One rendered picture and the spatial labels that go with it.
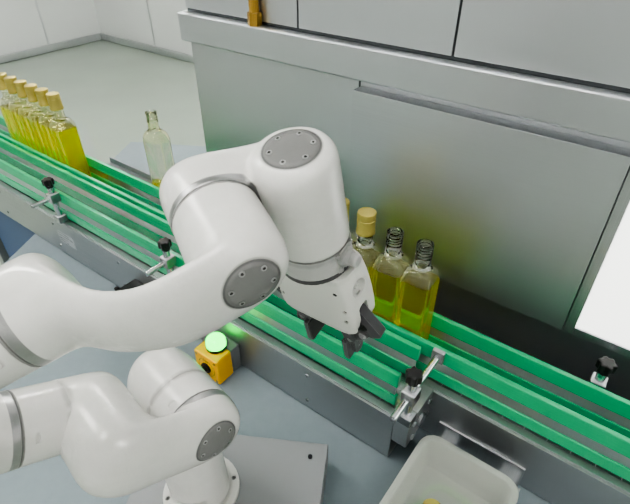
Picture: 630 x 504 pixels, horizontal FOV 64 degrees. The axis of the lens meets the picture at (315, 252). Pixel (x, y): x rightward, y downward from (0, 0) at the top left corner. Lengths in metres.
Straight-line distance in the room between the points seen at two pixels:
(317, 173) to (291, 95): 0.73
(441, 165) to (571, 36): 0.27
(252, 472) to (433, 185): 0.60
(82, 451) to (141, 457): 0.06
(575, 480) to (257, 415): 0.58
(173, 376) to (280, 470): 0.34
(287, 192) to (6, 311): 0.22
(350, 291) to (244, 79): 0.78
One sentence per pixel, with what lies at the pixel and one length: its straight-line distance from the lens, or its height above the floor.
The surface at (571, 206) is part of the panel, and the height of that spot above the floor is 1.22.
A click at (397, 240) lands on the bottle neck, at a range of 0.87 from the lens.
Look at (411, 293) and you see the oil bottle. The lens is 0.90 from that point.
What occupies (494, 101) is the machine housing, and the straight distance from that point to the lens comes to 0.87.
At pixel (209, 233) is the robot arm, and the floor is 1.43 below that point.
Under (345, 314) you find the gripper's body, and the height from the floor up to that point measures 1.28.
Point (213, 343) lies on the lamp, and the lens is 1.09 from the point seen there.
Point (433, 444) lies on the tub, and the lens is 0.97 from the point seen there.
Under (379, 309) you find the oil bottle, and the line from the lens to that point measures 0.96.
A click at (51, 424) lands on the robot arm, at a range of 0.63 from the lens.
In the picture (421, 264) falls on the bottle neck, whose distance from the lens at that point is 0.87.
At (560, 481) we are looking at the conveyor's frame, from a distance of 1.01.
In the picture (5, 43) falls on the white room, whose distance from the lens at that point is 6.82.
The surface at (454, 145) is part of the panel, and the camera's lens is 0.91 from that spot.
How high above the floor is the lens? 1.63
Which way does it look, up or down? 37 degrees down
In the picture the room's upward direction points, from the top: straight up
